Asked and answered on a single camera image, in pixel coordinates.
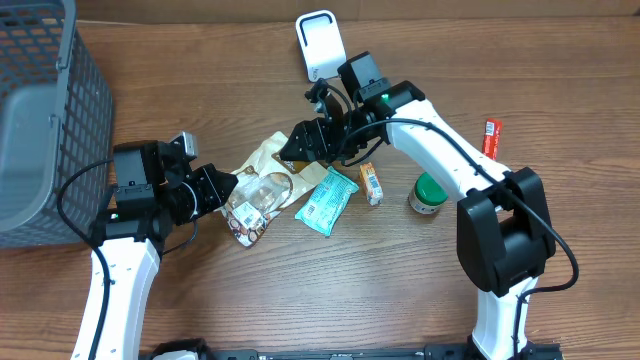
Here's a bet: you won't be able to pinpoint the green round can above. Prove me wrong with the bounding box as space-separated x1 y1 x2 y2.
408 172 448 215

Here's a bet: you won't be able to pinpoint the grey plastic mesh basket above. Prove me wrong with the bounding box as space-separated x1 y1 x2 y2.
1 0 115 248

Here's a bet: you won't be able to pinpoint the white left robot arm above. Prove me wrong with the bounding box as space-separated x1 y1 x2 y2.
72 160 238 359

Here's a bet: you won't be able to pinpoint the orange small snack box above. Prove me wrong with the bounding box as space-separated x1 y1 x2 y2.
360 163 384 206

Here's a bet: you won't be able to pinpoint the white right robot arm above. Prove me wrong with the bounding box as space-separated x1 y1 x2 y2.
280 79 562 359

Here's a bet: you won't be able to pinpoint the red snack stick packet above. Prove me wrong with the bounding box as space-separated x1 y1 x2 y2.
482 118 503 160

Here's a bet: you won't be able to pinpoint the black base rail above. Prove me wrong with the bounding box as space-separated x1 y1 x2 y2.
138 338 484 360

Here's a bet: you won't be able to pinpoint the beige brown snack pouch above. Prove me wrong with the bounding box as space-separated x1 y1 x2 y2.
221 131 328 248

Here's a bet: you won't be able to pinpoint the teal wet wipes pack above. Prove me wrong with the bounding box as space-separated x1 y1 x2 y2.
295 166 359 237

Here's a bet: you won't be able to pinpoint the white barcode scanner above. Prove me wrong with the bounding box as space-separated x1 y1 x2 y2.
295 10 346 82

